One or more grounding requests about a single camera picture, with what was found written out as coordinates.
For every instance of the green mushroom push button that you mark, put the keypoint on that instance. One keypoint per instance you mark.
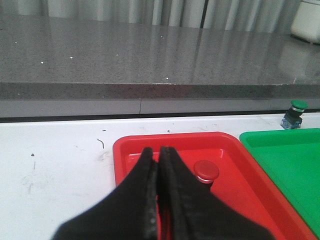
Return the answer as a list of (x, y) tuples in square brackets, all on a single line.
[(292, 118)]

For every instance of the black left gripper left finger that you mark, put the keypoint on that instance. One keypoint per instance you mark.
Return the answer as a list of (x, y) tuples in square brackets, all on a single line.
[(129, 212)]

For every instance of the red mushroom push button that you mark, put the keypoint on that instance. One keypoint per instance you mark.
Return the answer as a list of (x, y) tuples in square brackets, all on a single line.
[(206, 172)]

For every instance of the red plastic tray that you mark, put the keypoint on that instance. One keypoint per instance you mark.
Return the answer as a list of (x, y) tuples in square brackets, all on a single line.
[(242, 183)]

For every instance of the green plastic tray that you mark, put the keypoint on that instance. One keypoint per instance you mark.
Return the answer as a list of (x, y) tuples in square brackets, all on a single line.
[(291, 158)]

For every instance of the white container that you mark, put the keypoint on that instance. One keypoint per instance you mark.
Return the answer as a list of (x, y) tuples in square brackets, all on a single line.
[(306, 22)]

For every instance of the grey stone countertop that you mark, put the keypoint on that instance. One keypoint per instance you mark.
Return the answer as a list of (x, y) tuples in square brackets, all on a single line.
[(50, 58)]

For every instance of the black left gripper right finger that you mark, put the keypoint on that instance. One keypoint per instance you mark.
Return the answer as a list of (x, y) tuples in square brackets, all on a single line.
[(189, 211)]

